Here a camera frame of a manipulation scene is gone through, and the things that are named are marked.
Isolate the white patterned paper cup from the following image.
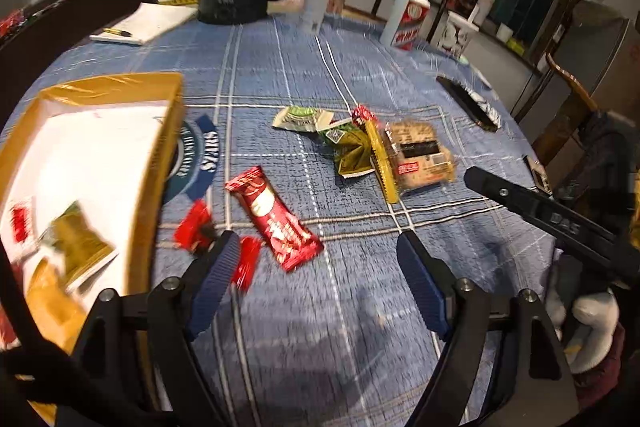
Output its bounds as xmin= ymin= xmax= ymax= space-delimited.
xmin=436 ymin=11 xmax=480 ymax=58

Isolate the dark wooden sideboard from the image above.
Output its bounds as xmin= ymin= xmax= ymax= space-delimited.
xmin=1 ymin=0 xmax=149 ymax=122

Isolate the small red candy packet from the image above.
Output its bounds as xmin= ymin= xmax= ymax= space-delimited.
xmin=174 ymin=199 xmax=217 ymax=253

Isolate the olive green snack packet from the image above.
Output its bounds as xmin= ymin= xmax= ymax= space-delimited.
xmin=319 ymin=118 xmax=374 ymax=179

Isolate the small red candy wrapper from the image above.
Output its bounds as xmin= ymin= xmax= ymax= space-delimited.
xmin=232 ymin=236 xmax=262 ymax=293

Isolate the gold cardboard box tray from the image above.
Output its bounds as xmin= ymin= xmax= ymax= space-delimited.
xmin=1 ymin=72 xmax=183 ymax=351

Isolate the olive snack packet in box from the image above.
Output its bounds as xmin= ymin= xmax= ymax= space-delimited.
xmin=41 ymin=202 xmax=117 ymax=293

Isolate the wooden chair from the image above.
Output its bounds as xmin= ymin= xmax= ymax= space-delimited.
xmin=533 ymin=53 xmax=599 ymax=167

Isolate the small pale green packet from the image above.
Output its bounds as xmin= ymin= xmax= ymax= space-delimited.
xmin=272 ymin=105 xmax=334 ymax=133

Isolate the white gloved right hand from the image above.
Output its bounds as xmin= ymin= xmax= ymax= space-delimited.
xmin=544 ymin=254 xmax=620 ymax=375

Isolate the clear bread pack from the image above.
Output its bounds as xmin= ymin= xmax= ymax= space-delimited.
xmin=352 ymin=105 xmax=456 ymax=205

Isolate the white red sachet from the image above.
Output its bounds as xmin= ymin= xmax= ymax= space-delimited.
xmin=10 ymin=199 xmax=36 ymax=256

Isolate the white notebook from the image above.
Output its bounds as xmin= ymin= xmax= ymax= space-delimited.
xmin=90 ymin=3 xmax=198 ymax=46

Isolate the long red snack bar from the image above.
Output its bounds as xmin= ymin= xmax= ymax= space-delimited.
xmin=224 ymin=166 xmax=323 ymax=272

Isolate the blue plaid tablecloth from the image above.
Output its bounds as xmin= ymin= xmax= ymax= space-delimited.
xmin=10 ymin=16 xmax=552 ymax=426

